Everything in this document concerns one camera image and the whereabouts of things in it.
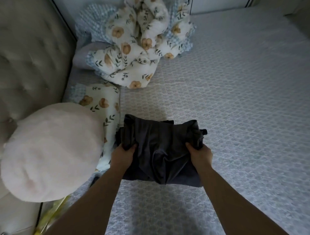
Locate person's right hand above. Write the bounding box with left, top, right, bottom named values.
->
left=185, top=142, right=213, bottom=174

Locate person's left hand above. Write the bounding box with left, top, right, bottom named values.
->
left=110, top=144, right=138, bottom=174

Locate dark grey garment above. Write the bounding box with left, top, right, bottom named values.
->
left=114, top=114, right=208, bottom=187

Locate person's left forearm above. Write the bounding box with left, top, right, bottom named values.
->
left=45, top=167, right=127, bottom=235

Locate person's right forearm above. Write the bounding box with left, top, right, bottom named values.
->
left=198, top=167, right=289, bottom=235

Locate floral white pillow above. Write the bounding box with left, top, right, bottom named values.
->
left=69, top=82, right=121, bottom=172

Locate grey patterned bed mattress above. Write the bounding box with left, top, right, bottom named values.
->
left=39, top=7, right=310, bottom=235

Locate round pink plush cushion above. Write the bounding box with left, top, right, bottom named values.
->
left=0, top=103, right=105, bottom=202

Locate yellow patterned cloth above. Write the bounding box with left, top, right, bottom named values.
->
left=36, top=194, right=72, bottom=235

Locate floral white blanket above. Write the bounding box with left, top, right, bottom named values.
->
left=75, top=0, right=197, bottom=89

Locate beige tufted headboard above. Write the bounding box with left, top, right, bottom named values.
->
left=0, top=0, right=78, bottom=235

